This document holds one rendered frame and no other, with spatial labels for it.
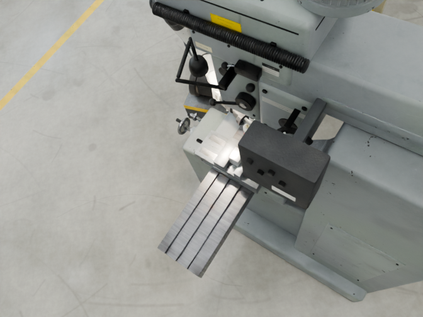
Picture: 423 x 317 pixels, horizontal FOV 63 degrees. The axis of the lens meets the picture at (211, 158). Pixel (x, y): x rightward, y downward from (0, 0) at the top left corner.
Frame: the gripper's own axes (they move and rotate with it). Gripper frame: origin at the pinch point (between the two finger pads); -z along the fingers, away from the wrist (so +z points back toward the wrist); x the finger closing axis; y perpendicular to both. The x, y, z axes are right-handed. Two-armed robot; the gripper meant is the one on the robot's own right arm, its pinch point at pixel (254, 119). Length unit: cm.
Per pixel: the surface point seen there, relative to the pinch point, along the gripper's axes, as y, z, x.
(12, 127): 114, 208, -111
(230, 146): 9.9, 2.4, -14.0
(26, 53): 114, 278, -57
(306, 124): -51, -34, -12
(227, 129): 29.0, 19.1, -2.6
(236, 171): 9.9, -8.7, -20.3
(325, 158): -60, -45, -20
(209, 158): 13.9, 6.7, -24.1
